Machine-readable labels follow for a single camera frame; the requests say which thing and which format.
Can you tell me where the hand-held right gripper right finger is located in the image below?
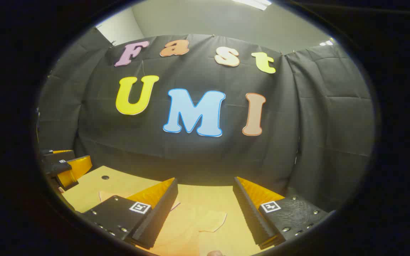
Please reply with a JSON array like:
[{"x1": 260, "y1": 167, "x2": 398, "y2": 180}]
[{"x1": 233, "y1": 176, "x2": 330, "y2": 250}]

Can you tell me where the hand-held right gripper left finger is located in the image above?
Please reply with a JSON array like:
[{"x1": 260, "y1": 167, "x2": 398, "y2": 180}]
[{"x1": 82, "y1": 177, "x2": 179, "y2": 250}]

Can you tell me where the orange T-shirt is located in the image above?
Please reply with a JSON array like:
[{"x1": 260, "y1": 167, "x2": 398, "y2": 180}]
[{"x1": 99, "y1": 190, "x2": 228, "y2": 256}]

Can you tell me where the black backdrop cloth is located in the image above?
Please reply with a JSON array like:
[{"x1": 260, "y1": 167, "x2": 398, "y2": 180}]
[{"x1": 36, "y1": 27, "x2": 376, "y2": 214}]

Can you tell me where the long ceiling light panel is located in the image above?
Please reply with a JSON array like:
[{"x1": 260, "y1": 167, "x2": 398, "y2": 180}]
[{"x1": 232, "y1": 0, "x2": 272, "y2": 10}]

